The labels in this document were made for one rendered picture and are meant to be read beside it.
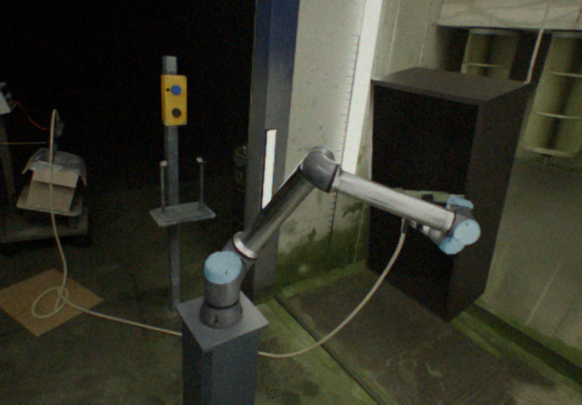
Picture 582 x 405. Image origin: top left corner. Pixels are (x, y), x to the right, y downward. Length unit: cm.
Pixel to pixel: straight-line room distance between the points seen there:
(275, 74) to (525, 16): 159
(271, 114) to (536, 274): 204
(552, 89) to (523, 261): 114
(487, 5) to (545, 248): 166
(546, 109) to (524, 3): 66
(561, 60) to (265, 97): 176
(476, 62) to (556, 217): 119
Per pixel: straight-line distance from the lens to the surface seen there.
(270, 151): 233
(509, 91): 184
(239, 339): 174
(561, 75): 288
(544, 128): 290
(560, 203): 322
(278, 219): 162
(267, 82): 225
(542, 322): 303
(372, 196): 140
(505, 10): 301
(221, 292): 164
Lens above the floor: 179
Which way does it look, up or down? 21 degrees down
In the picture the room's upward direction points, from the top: 5 degrees clockwise
